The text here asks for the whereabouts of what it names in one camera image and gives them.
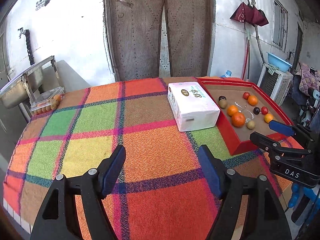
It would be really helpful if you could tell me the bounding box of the small tan longan fruit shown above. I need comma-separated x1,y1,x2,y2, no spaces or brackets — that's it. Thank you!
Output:
246,120,255,129

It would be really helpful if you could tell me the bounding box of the dark plum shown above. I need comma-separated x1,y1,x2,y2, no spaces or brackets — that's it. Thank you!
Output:
253,107,260,115
219,95,226,101

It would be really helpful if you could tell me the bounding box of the small yellow-orange mandarin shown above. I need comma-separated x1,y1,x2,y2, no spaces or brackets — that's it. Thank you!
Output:
264,113,274,124

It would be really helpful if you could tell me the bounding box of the red cherry tomato in box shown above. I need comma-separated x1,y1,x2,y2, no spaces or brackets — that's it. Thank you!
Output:
261,106,268,115

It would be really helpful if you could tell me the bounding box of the large orange mandarin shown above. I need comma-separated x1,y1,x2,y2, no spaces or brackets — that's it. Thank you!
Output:
231,112,246,127

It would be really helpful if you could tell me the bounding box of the red shallow cardboard box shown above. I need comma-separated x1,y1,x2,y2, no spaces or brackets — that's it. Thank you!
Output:
197,77,293,155

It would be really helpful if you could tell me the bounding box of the far orange mandarin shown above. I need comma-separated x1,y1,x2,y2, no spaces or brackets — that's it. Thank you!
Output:
247,95,258,106

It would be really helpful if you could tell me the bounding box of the white air conditioner unit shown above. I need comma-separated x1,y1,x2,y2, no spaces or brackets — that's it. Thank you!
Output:
257,63,293,106

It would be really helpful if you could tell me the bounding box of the medium orange mandarin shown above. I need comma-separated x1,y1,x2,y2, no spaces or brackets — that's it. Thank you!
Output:
227,105,239,117

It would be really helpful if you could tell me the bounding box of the quilt-covered scooter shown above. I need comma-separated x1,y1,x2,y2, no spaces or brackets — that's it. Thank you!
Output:
291,63,319,127

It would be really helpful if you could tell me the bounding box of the brown kiwi-like fruit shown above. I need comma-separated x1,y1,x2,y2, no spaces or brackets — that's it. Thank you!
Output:
219,99,228,109

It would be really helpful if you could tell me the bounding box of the green checked rag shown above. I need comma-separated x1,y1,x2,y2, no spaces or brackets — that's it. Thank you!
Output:
268,64,279,76

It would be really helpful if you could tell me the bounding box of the light blue wash basin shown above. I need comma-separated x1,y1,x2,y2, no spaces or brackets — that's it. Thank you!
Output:
267,53,292,72

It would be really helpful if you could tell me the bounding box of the blue detergent bottle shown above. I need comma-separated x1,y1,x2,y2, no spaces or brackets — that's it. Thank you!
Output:
221,70,232,78

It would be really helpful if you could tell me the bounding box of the white tissue pack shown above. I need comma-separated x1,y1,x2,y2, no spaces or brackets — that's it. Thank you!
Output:
168,82,220,132

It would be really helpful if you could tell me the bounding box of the colourful plaid tablecloth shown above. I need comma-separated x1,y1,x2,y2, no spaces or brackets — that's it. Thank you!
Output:
3,76,304,240

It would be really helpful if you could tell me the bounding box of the clear plastic fruit container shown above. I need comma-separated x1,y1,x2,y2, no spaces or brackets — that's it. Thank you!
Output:
30,87,65,115

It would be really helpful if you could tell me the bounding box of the maroon folded umbrella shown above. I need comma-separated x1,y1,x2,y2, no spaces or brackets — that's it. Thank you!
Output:
230,2,269,27

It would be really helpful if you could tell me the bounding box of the metal sink stand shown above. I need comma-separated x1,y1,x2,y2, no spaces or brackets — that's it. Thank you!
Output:
1,55,60,121

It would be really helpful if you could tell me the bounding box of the brown padded door curtain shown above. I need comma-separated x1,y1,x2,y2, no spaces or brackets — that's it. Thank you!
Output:
104,0,215,81

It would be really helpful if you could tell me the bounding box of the red handled broom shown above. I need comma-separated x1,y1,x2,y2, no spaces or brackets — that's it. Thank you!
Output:
241,29,251,81

